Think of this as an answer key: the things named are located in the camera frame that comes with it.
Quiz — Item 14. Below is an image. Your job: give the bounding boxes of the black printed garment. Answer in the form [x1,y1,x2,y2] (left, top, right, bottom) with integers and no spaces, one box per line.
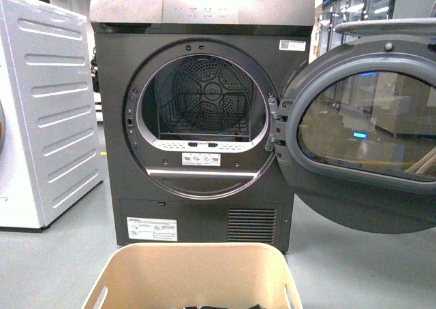
[180,304,265,309]

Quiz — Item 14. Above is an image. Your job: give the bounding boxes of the wire drying rack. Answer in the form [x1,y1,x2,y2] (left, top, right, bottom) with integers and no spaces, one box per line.
[159,92,251,140]

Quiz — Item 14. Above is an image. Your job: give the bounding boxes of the round dryer door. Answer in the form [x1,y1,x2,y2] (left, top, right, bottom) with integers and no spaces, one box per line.
[274,18,435,234]

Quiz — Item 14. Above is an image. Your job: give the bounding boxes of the beige plastic laundry hamper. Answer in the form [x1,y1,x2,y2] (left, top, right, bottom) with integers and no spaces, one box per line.
[82,243,303,308]

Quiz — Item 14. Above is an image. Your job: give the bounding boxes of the glass door refrigerator cabinets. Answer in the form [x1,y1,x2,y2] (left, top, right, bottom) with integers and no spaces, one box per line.
[317,0,395,56]

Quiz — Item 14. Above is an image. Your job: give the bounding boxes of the white washing machine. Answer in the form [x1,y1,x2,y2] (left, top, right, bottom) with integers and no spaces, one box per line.
[1,0,103,231]

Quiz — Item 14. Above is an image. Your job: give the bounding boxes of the dark grey tumble dryer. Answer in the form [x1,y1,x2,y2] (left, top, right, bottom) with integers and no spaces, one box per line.
[90,0,315,252]

